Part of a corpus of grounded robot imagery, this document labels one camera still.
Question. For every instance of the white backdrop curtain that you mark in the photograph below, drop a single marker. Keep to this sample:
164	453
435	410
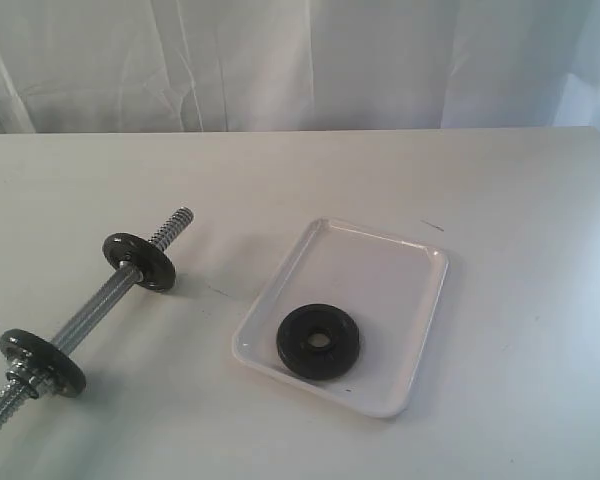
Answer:
169	66

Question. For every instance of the black weight plate end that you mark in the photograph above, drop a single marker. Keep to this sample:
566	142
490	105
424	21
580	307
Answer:
157	270

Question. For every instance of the chrome threaded dumbbell bar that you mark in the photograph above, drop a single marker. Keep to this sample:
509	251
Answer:
80	325

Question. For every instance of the white rectangular plastic tray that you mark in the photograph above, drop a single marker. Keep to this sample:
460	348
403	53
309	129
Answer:
388	285

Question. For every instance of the black weight plate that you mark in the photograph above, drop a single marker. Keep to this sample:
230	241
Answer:
318	342
67	378

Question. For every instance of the chrome collar nut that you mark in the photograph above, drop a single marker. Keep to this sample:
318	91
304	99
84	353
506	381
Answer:
31	379

